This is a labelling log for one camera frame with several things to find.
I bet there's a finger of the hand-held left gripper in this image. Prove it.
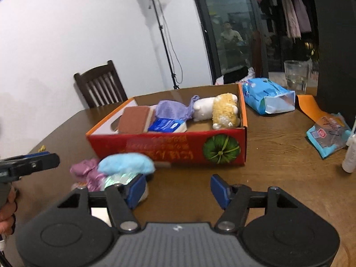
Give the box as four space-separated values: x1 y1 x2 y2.
0 152 60 177

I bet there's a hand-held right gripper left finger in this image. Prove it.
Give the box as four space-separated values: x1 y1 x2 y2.
57 174 147 233

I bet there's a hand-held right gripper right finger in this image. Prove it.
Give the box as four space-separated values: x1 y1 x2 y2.
210 174 299 234

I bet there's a clear plastic bag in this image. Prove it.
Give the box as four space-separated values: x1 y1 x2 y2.
98 153 156 192

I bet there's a red cardboard box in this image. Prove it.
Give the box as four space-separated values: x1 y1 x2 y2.
86 83 248 165

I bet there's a brown sponge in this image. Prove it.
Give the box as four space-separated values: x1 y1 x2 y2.
118 106 156 135

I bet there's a blue printed wipes packet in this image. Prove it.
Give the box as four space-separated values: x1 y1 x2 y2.
148 118 187 133

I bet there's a white and yellow plush toy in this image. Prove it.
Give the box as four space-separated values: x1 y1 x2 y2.
193 94 242 130

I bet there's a lavender plastic bag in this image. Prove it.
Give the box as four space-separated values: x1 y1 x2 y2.
154 95 200 123

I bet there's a person's left hand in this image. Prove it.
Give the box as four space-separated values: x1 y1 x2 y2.
0 190 17 235

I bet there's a purple ruffled scrunchie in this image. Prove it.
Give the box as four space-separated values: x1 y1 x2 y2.
83 170 108 192

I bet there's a pink crumpled bag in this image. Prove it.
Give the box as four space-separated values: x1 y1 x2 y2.
70 158 101 177

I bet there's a white flat box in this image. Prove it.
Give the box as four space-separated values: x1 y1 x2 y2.
90 207 112 226

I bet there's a dark wooden chair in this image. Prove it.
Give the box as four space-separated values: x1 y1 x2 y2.
74 60 129 109

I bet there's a light blue tissue pack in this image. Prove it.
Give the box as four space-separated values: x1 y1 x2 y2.
241 78 296 115

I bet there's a black cloth bundle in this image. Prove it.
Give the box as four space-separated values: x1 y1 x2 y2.
222 66 250 84

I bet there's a teal snack packet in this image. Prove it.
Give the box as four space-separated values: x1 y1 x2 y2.
306 113 352 159

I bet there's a pink white plastic bag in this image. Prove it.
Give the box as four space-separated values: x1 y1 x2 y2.
214 67 257 85

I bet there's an orange paper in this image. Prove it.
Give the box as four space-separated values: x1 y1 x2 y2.
295 95 331 123

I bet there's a white spray bottle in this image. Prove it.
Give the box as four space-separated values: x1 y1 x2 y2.
342 117 356 173

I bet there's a clear drinking glass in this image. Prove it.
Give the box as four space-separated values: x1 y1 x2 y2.
284 60 310 95

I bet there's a sliding glass door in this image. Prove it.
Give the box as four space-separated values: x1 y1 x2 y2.
188 0 279 85

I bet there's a mauve hanging coat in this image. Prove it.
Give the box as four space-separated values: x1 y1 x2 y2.
279 0 312 38

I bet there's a studio light cable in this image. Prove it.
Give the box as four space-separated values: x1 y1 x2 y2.
160 11 184 81

